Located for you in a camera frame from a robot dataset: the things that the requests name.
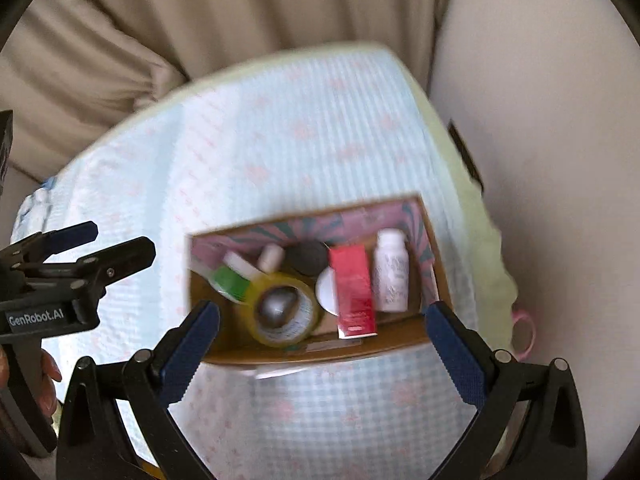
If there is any yellow tape roll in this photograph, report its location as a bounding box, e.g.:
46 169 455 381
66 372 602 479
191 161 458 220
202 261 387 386
239 273 320 348

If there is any black round container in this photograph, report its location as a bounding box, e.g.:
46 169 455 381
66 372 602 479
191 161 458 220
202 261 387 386
284 240 329 278

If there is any white round jar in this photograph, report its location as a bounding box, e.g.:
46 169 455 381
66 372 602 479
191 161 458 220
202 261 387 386
316 266 338 316

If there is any white pill bottle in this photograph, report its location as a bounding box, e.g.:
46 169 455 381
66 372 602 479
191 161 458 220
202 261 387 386
373 229 410 313

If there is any red rectangular box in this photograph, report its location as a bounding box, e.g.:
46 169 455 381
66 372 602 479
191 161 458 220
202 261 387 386
329 245 378 339

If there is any pink patterned cardboard box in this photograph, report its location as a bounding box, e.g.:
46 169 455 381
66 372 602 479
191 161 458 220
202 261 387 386
190 195 450 368

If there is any person's left hand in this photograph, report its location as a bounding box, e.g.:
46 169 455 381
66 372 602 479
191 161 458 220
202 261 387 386
0 349 62 418

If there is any green mattress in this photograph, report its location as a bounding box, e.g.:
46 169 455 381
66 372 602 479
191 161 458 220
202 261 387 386
193 43 518 348

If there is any beige curtain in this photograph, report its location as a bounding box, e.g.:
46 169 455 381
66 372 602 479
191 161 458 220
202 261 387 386
0 0 461 187

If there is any pink ring object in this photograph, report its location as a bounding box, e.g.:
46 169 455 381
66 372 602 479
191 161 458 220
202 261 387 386
511 310 537 361

